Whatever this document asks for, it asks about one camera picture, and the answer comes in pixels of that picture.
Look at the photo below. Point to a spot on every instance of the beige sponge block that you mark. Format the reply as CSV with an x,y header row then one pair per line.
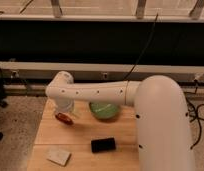
x,y
58,156

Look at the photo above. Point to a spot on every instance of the green ceramic bowl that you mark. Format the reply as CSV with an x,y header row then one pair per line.
x,y
103,111

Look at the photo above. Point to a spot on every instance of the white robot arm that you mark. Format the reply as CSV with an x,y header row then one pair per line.
x,y
162,117

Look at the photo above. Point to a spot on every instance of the wooden table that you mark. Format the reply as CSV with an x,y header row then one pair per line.
x,y
77,139

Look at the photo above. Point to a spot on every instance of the black rectangular phone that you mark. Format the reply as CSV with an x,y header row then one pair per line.
x,y
100,145

